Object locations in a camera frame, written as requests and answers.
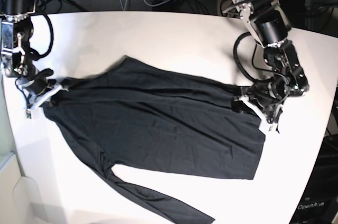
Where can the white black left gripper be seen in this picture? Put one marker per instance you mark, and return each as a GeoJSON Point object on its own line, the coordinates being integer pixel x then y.
{"type": "Point", "coordinates": [263, 98]}

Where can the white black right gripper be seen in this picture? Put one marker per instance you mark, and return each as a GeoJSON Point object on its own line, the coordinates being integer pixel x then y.
{"type": "Point", "coordinates": [38, 91]}

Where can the black long sleeve shirt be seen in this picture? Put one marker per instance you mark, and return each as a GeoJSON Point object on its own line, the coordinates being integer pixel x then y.
{"type": "Point", "coordinates": [144, 117]}

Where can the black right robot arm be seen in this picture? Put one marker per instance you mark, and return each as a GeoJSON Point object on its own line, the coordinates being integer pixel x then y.
{"type": "Point", "coordinates": [268, 25]}

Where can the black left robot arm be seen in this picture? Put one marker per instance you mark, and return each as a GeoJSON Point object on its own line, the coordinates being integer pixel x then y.
{"type": "Point", "coordinates": [17, 56]}

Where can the black OpenArm case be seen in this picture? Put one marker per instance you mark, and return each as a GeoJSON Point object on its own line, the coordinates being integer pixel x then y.
{"type": "Point", "coordinates": [318, 203]}

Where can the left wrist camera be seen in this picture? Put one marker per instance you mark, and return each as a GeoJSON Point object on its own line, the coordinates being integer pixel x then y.
{"type": "Point", "coordinates": [29, 113]}

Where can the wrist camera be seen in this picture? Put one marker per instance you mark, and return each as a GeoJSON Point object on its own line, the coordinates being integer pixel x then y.
{"type": "Point", "coordinates": [29, 113]}
{"type": "Point", "coordinates": [267, 128]}

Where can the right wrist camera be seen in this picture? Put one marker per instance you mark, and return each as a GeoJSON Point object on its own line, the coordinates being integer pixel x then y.
{"type": "Point", "coordinates": [267, 128]}

